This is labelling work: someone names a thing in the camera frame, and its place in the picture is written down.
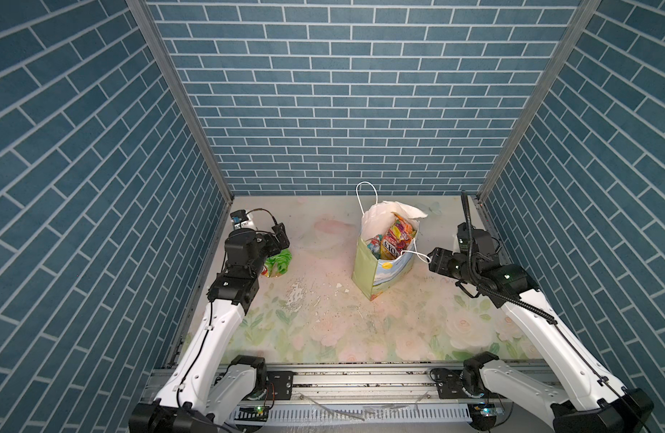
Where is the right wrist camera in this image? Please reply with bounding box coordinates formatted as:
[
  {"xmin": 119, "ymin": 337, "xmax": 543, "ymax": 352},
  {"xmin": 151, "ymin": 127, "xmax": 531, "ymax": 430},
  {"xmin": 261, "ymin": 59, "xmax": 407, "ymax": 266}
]
[{"xmin": 457, "ymin": 222, "xmax": 473, "ymax": 254}]

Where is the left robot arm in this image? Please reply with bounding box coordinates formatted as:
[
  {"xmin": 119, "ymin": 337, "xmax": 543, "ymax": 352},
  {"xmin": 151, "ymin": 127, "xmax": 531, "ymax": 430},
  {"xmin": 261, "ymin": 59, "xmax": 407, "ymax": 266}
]
[{"xmin": 128, "ymin": 212, "xmax": 290, "ymax": 432}]

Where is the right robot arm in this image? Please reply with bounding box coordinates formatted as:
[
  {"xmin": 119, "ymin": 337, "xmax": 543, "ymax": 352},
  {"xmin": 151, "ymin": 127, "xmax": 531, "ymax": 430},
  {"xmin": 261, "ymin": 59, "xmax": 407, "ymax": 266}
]
[{"xmin": 428, "ymin": 222, "xmax": 655, "ymax": 432}]

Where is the green floral paper bag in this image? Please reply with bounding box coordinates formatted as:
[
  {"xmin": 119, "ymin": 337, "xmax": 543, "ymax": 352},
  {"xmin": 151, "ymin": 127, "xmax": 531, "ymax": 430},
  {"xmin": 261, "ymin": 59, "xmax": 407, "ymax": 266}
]
[{"xmin": 352, "ymin": 181, "xmax": 429, "ymax": 301}]

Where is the Fox's fruits candy bag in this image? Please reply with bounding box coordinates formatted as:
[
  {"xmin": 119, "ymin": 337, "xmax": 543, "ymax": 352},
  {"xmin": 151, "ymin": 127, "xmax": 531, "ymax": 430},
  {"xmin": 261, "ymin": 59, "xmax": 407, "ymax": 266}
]
[{"xmin": 380, "ymin": 213, "xmax": 416, "ymax": 260}]

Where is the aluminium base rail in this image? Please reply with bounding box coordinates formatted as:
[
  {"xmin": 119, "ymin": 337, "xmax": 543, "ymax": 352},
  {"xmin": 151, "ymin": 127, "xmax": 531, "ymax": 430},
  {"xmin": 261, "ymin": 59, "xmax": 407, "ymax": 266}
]
[{"xmin": 142, "ymin": 362, "xmax": 561, "ymax": 407}]

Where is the teal Fox's blossom candy bag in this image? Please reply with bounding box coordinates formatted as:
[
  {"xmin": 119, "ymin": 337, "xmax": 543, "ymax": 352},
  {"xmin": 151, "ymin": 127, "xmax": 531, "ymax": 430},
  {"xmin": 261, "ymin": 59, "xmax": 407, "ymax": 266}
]
[{"xmin": 367, "ymin": 235, "xmax": 383, "ymax": 259}]

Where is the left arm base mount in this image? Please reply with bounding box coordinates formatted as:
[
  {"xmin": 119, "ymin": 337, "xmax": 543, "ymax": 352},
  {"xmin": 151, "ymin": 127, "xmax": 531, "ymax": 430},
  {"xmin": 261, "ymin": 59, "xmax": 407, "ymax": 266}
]
[{"xmin": 266, "ymin": 370, "xmax": 294, "ymax": 402}]

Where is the green snack bag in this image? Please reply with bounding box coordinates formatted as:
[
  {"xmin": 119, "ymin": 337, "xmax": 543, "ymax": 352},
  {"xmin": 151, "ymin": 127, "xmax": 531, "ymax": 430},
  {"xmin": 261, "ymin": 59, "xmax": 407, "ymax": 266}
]
[{"xmin": 261, "ymin": 249, "xmax": 293, "ymax": 278}]

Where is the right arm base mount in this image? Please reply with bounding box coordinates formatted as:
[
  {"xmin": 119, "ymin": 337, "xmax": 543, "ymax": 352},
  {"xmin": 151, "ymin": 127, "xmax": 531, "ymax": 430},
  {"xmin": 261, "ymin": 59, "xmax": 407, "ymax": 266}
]
[{"xmin": 429, "ymin": 368, "xmax": 471, "ymax": 400}]

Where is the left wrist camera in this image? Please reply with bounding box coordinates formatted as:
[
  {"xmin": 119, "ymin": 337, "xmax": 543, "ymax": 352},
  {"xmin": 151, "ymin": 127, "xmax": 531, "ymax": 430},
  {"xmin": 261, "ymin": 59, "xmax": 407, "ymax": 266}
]
[{"xmin": 229, "ymin": 209, "xmax": 257, "ymax": 230}]

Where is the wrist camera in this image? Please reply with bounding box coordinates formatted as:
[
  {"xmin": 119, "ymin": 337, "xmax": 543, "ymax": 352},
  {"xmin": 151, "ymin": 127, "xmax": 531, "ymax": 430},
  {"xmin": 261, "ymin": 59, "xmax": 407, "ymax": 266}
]
[
  {"xmin": 229, "ymin": 209, "xmax": 257, "ymax": 230},
  {"xmin": 457, "ymin": 222, "xmax": 473, "ymax": 254}
]

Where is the white vented cable tray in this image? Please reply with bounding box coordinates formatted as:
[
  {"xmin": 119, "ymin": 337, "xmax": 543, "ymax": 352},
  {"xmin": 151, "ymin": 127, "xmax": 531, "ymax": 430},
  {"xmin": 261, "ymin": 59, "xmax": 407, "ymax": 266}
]
[{"xmin": 228, "ymin": 403, "xmax": 472, "ymax": 427}]

